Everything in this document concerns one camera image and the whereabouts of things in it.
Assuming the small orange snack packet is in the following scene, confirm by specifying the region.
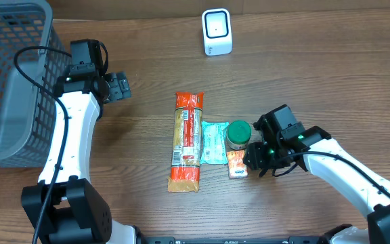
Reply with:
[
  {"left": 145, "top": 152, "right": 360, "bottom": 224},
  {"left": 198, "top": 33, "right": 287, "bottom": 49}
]
[{"left": 227, "top": 150, "right": 248, "bottom": 179}]

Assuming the green lidded jar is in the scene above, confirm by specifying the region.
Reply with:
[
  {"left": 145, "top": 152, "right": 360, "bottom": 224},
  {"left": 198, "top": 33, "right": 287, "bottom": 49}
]
[{"left": 226, "top": 120, "right": 252, "bottom": 150}]

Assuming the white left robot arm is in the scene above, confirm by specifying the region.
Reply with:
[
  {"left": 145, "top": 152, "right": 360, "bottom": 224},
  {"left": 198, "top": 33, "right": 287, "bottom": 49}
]
[{"left": 21, "top": 73, "right": 143, "bottom": 244}]

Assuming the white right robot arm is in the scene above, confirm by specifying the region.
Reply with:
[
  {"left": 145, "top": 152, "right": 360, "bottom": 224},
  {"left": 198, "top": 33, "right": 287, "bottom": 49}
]
[{"left": 243, "top": 115, "right": 390, "bottom": 243}]

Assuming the white barcode scanner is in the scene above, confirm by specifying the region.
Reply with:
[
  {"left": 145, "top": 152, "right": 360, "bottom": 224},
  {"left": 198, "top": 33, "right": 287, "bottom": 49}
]
[{"left": 201, "top": 8, "right": 233, "bottom": 56}]

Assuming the teal tissue packet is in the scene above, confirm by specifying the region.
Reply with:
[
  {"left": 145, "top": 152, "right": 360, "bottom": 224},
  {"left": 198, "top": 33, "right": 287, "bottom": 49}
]
[{"left": 200, "top": 121, "right": 229, "bottom": 165}]

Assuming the long orange noodle package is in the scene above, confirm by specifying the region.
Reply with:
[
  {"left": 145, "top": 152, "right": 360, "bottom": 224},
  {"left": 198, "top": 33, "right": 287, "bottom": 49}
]
[{"left": 168, "top": 92, "right": 204, "bottom": 192}]

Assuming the grey plastic mesh basket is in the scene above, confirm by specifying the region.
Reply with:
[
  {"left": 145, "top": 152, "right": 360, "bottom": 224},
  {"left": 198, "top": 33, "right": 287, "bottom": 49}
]
[{"left": 0, "top": 0, "right": 70, "bottom": 167}]

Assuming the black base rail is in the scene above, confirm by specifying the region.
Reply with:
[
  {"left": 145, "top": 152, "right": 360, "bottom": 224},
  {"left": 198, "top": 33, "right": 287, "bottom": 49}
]
[{"left": 135, "top": 236, "right": 329, "bottom": 244}]

